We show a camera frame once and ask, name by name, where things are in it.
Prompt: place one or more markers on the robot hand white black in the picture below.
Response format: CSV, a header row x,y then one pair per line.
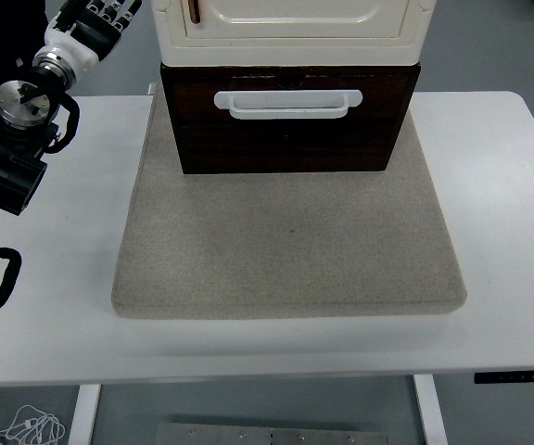
x,y
74,44

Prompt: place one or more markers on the dark wooden drawer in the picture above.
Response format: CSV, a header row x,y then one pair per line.
x,y
193,139

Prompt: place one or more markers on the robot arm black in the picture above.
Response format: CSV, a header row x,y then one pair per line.
x,y
7,171

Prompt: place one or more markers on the cream cabinet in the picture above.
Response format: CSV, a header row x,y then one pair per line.
x,y
295,52

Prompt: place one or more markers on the cream cabinet door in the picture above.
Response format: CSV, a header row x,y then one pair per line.
x,y
295,28

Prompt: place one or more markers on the dark wooden drawer case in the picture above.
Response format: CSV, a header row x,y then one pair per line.
x,y
285,168

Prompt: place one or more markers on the beige fabric mat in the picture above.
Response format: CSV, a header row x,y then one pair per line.
x,y
285,250

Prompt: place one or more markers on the white table leg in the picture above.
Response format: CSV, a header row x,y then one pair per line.
x,y
431,412
84,412

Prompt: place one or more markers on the black table control panel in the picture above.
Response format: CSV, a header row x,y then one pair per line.
x,y
517,376

